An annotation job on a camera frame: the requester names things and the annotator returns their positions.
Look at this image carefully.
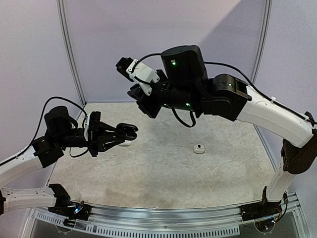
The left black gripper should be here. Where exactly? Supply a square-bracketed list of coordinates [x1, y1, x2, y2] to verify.
[56, 121, 125, 157]

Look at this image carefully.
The black oval charging case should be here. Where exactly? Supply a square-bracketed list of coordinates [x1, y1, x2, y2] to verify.
[115, 123, 139, 141]

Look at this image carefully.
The white oval charging case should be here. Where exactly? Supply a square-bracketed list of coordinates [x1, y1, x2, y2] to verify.
[119, 141, 132, 147]

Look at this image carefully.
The white square charging case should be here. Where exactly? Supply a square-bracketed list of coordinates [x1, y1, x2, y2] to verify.
[193, 144, 205, 154]

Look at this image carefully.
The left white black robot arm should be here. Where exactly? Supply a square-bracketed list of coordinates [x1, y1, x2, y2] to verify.
[0, 106, 138, 221]

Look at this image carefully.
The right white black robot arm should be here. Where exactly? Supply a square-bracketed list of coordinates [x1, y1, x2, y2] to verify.
[116, 45, 317, 216]

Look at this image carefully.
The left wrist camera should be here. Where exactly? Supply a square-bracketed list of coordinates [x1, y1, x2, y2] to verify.
[83, 111, 101, 141]

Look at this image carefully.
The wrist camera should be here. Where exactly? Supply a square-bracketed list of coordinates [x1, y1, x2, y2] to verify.
[83, 111, 101, 141]
[115, 58, 159, 96]

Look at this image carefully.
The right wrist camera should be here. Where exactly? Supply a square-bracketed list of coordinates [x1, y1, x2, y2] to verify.
[115, 58, 159, 96]

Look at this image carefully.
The left black cable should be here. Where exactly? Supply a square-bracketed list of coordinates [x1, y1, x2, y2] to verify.
[0, 97, 89, 164]

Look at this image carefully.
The black cable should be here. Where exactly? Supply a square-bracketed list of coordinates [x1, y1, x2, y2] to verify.
[128, 52, 315, 128]
[0, 97, 89, 164]

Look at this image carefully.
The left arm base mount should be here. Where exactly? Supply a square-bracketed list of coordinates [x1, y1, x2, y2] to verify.
[48, 199, 92, 221]

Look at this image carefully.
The right black cable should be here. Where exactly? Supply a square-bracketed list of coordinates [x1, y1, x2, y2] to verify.
[128, 52, 315, 128]

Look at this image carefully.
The right aluminium frame post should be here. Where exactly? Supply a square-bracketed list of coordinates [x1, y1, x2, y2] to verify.
[251, 0, 272, 84]

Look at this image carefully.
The aluminium frame post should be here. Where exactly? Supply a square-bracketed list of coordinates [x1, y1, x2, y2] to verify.
[56, 0, 87, 106]
[251, 0, 272, 84]

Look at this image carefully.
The left aluminium frame post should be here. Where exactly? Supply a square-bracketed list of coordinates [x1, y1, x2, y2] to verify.
[56, 0, 87, 106]

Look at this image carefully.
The aluminium front rail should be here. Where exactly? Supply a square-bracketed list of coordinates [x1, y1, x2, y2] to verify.
[22, 193, 310, 238]

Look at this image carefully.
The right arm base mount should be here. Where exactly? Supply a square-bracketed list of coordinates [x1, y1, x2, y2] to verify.
[239, 201, 282, 221]

